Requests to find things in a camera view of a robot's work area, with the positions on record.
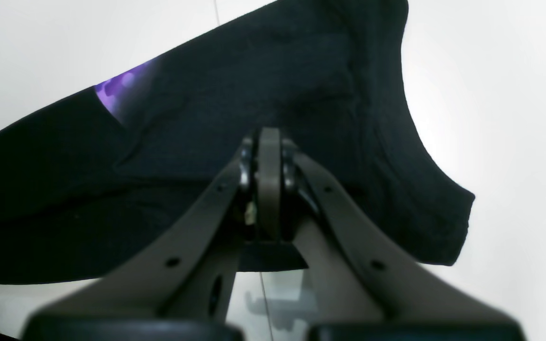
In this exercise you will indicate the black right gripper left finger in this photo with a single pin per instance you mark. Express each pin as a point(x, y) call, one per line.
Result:
point(176, 289)

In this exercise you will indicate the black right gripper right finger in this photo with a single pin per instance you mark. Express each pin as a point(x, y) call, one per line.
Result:
point(368, 288)

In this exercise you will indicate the black T-shirt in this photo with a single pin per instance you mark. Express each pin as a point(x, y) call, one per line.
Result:
point(88, 181)

